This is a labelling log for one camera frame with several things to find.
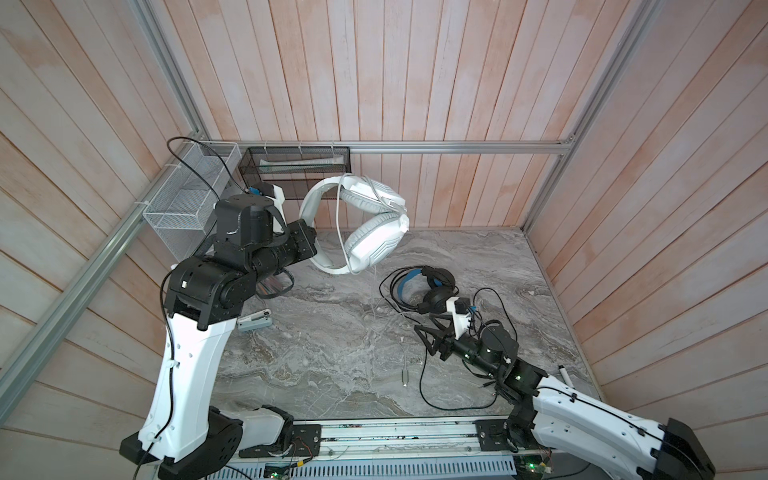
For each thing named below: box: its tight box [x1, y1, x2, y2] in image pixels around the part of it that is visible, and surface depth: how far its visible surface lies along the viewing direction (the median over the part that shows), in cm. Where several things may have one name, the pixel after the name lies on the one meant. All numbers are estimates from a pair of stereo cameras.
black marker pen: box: [558, 365, 576, 390], surface depth 85 cm
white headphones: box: [340, 176, 410, 274], surface depth 48 cm
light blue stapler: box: [236, 309, 273, 330], surface depth 95 cm
